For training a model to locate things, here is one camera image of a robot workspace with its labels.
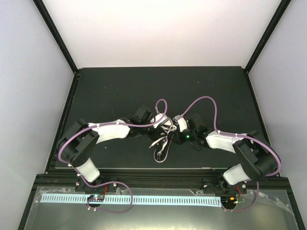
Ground white shoelace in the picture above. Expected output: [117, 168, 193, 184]
[149, 125, 177, 151]

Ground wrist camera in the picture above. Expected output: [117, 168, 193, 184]
[173, 115, 188, 132]
[150, 114, 167, 128]

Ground black table mat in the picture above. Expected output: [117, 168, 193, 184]
[59, 66, 267, 169]

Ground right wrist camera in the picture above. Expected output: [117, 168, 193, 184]
[173, 115, 188, 132]

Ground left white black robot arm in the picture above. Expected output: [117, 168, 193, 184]
[63, 103, 170, 171]

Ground controller board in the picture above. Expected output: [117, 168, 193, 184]
[87, 195, 105, 202]
[221, 196, 241, 204]

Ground black aluminium rail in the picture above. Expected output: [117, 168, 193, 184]
[74, 168, 228, 191]

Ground white slotted cable duct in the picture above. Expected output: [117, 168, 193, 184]
[40, 194, 222, 207]

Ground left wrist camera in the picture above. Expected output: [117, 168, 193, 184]
[150, 114, 167, 128]

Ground left controller board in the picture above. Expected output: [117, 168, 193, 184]
[87, 195, 105, 202]

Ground black right frame post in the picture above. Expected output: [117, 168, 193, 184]
[244, 0, 291, 74]

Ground black white sneaker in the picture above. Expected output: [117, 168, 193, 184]
[150, 118, 176, 163]

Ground right controller board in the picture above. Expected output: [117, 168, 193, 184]
[221, 196, 241, 204]

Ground black left frame post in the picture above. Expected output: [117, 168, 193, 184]
[33, 0, 78, 74]

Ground black frame post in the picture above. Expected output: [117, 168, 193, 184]
[244, 0, 291, 74]
[33, 0, 78, 74]

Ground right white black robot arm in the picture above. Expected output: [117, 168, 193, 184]
[170, 115, 281, 193]

